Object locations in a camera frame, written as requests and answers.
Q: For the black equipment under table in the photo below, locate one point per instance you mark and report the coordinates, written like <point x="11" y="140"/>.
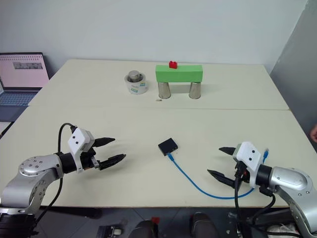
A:
<point x="110" y="231"/>

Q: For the small black box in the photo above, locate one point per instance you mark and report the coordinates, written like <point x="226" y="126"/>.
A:
<point x="168" y="146"/>

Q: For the green rectangular block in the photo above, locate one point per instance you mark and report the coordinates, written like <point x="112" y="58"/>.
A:
<point x="179" y="73"/>

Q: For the dark rounded shape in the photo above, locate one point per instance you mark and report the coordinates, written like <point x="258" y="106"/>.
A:
<point x="204" y="225"/>
<point x="144" y="229"/>

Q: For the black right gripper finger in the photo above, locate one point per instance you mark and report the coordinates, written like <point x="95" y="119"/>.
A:
<point x="228" y="150"/>
<point x="223" y="177"/>

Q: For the red toy brick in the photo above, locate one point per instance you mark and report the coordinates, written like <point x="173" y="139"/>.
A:
<point x="173" y="65"/>

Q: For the bystander bare hand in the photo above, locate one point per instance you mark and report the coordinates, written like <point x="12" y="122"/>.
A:
<point x="314" y="134"/>

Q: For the white plastic bag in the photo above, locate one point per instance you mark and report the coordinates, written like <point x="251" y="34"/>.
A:
<point x="284" y="230"/>

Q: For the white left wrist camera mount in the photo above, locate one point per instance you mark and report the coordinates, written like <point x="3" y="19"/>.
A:
<point x="77" y="140"/>

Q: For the white bowl with metal weight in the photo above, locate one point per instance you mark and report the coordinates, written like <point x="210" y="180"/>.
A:
<point x="136" y="88"/>

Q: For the silver metal cup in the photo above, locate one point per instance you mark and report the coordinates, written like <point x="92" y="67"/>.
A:
<point x="194" y="90"/>
<point x="164" y="90"/>

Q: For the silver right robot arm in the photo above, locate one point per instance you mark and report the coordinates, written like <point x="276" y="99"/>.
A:
<point x="292" y="181"/>

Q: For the grey metal cylinder weight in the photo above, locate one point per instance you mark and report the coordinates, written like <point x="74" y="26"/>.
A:
<point x="135" y="75"/>

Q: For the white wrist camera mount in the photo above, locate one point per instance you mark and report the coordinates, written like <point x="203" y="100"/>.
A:
<point x="77" y="140"/>
<point x="248" y="155"/>

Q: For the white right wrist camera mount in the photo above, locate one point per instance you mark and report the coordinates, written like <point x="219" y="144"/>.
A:
<point x="248" y="155"/>

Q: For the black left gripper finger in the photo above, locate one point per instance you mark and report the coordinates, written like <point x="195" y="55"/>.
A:
<point x="104" y="141"/>
<point x="112" y="161"/>

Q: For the small red object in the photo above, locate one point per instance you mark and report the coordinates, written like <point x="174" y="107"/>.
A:
<point x="155" y="220"/>

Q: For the open laptop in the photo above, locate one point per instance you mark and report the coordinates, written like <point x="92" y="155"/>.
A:
<point x="19" y="74"/>

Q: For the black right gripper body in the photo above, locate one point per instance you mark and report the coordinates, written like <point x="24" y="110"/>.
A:
<point x="241" y="173"/>

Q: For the grey partition panel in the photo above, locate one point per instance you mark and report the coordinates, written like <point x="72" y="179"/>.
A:
<point x="297" y="62"/>

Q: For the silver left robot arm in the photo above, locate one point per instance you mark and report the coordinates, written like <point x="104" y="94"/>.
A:
<point x="29" y="178"/>

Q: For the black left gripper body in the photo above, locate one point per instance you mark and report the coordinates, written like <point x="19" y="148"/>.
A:
<point x="86" y="161"/>

